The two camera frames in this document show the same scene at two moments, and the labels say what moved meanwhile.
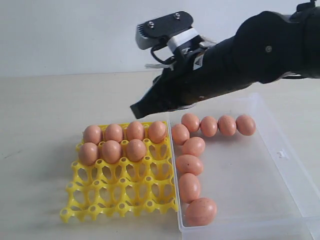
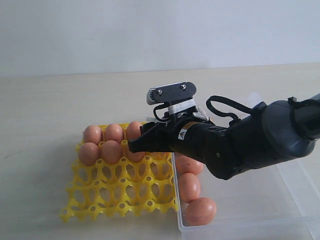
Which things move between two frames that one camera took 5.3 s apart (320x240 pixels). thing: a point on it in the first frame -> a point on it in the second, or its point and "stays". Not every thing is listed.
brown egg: [111, 151] stays
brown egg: [136, 150] stays
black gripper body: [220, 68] -> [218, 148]
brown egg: [113, 132] stays
